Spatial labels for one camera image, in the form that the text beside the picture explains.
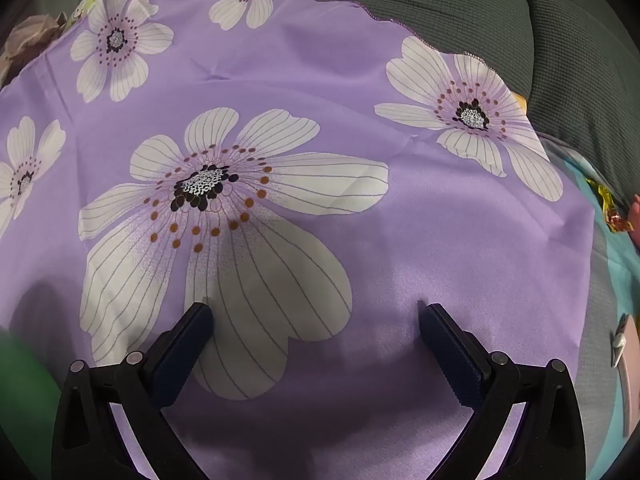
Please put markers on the yellow red snack wrapper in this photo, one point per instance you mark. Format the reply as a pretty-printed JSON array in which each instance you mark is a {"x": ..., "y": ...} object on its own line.
[{"x": 612, "y": 210}]

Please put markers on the pale pink cloth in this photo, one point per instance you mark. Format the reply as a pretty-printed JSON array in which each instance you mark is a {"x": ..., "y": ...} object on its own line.
[{"x": 631, "y": 390}]

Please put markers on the purple floral cloth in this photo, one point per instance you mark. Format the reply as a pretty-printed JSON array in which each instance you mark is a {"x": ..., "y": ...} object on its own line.
[{"x": 325, "y": 85}]

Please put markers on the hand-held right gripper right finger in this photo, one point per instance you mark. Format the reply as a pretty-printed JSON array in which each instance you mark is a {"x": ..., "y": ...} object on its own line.
[{"x": 450, "y": 355}]

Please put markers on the pink object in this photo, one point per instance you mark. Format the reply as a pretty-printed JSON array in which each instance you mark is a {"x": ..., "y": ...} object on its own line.
[{"x": 636, "y": 220}]

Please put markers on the small white clip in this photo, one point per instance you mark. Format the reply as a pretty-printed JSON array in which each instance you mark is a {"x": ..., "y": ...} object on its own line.
[{"x": 619, "y": 342}]

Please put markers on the green plastic container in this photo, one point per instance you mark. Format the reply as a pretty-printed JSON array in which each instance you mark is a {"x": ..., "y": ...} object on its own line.
[{"x": 25, "y": 400}]

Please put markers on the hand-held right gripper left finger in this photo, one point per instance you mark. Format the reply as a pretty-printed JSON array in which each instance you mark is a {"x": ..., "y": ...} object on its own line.
[{"x": 182, "y": 355}]

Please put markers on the brown crumpled cloth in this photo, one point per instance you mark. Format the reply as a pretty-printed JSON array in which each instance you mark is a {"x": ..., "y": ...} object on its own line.
[{"x": 30, "y": 40}]

